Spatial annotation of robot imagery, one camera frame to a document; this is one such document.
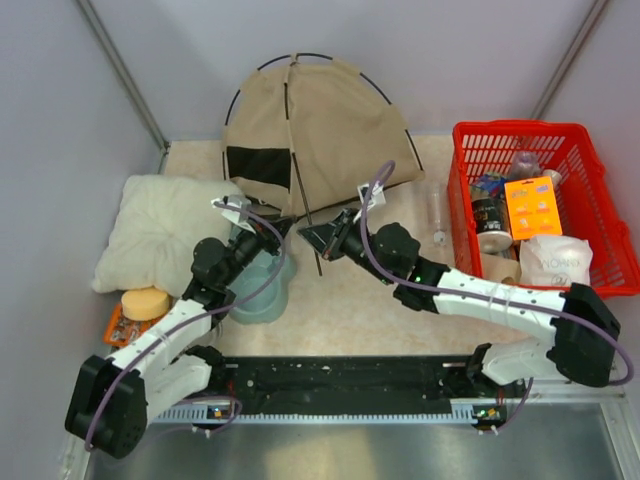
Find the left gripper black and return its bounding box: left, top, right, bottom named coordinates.
left=220, top=212, right=296, bottom=287

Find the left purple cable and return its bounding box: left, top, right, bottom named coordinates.
left=83, top=199, right=288, bottom=452

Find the teal double pet bowl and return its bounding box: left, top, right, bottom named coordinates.
left=227, top=226, right=297, bottom=325

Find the purple cable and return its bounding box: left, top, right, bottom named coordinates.
left=83, top=199, right=288, bottom=452
left=357, top=159, right=635, bottom=434

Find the beige fabric pet tent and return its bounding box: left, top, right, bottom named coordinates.
left=219, top=52, right=427, bottom=217

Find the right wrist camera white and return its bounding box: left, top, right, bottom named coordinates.
left=357, top=182, right=386, bottom=210

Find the orange snack packet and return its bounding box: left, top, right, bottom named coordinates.
left=103, top=303, right=158, bottom=348

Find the red plastic basket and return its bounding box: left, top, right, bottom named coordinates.
left=448, top=120, right=639, bottom=298

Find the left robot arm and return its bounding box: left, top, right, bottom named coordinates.
left=64, top=214, right=296, bottom=459

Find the black pet food can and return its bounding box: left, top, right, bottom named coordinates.
left=471, top=197, right=513, bottom=254

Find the black tent pole crossing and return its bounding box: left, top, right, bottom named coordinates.
left=282, top=54, right=324, bottom=277

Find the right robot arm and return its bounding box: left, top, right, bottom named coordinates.
left=298, top=209, right=620, bottom=396

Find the colourful snack bag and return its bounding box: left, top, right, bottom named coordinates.
left=469, top=172, right=507, bottom=201

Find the stainless steel bowl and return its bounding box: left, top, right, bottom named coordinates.
left=210, top=322, right=224, bottom=345

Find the black tent pole long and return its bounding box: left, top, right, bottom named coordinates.
left=221, top=51, right=422, bottom=181

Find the cream fluffy pillow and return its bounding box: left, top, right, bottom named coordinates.
left=92, top=175, right=241, bottom=298

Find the brown paper roll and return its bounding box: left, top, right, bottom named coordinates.
left=480, top=253, right=521, bottom=285

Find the yellow round sponge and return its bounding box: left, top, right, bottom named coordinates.
left=121, top=287, right=171, bottom=321

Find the white wrapped bag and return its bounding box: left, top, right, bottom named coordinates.
left=519, top=235, right=594, bottom=288

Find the clear plastic bottle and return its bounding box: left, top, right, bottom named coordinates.
left=428, top=182, right=448, bottom=246

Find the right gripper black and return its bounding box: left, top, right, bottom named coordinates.
left=300, top=206, right=396, bottom=285

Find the orange card package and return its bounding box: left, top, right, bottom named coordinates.
left=505, top=176, right=563, bottom=241

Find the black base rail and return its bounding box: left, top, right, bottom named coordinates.
left=169, top=354, right=509, bottom=426

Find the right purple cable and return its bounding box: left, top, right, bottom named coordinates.
left=357, top=159, right=635, bottom=434

